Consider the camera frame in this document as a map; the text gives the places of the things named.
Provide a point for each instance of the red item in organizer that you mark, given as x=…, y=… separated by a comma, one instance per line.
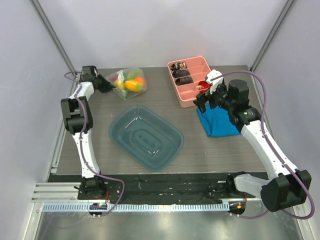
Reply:
x=202, y=86

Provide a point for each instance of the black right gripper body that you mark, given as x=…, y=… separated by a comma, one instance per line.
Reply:
x=210, y=99

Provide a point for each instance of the aluminium front rail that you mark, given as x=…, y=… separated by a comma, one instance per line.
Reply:
x=65, y=197

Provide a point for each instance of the clear zip top bag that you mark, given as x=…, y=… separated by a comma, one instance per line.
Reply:
x=122, y=75

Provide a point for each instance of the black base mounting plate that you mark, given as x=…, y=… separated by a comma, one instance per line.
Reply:
x=177, y=188

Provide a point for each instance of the blue folded cloth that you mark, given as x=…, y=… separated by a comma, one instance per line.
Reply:
x=216, y=122

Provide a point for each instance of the yellow pear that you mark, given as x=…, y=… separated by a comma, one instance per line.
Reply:
x=119, y=84

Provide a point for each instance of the orange tangerine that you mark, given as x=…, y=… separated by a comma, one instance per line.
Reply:
x=140, y=80

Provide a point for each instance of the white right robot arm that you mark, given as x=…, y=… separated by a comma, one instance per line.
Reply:
x=286, y=185

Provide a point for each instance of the black white patterned sock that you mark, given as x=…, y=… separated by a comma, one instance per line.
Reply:
x=178, y=66

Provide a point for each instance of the pink divided organizer box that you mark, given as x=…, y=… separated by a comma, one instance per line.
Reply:
x=198, y=68

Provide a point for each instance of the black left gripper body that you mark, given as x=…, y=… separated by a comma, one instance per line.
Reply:
x=98, y=78

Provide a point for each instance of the clear blue plastic tray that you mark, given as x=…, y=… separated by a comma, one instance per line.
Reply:
x=146, y=137

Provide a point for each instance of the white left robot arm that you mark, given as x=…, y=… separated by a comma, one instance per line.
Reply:
x=78, y=121

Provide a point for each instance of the dark patterned rolled sock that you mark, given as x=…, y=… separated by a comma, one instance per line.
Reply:
x=180, y=73

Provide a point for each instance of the green grape bunch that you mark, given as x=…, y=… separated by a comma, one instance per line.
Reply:
x=133, y=73

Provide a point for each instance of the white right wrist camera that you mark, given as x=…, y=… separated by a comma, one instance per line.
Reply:
x=214, y=78

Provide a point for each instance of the yellow green mango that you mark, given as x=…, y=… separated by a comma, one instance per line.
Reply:
x=132, y=86

